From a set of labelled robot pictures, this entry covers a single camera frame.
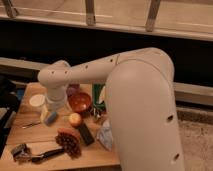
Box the white round lid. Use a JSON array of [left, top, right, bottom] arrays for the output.
[[29, 94, 45, 107]]

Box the yellow red apple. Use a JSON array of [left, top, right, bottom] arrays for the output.
[[68, 113, 82, 127]]

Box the red chili pepper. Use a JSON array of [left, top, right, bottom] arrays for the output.
[[57, 128, 80, 140]]

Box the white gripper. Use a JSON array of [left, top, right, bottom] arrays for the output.
[[40, 87, 67, 124]]

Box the dark grape bunch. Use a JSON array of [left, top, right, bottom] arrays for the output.
[[55, 133, 81, 158]]

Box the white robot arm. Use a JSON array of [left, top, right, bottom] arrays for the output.
[[38, 47, 185, 171]]

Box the green plastic tray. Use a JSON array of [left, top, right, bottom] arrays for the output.
[[92, 84, 105, 111]]

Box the purple bowl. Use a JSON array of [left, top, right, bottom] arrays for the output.
[[66, 84, 80, 96]]

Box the metal spoon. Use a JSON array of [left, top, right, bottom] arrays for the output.
[[22, 121, 41, 129]]

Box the wooden table board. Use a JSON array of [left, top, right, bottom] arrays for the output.
[[0, 83, 120, 171]]

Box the red bowl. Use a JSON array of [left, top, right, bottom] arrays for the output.
[[68, 92, 92, 113]]

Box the yellow banana piece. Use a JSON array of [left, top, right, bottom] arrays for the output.
[[98, 86, 105, 104]]

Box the black rectangular block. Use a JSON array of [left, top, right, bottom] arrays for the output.
[[78, 123, 94, 146]]

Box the blue grey cloth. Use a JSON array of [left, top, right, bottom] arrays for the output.
[[96, 120, 113, 151]]

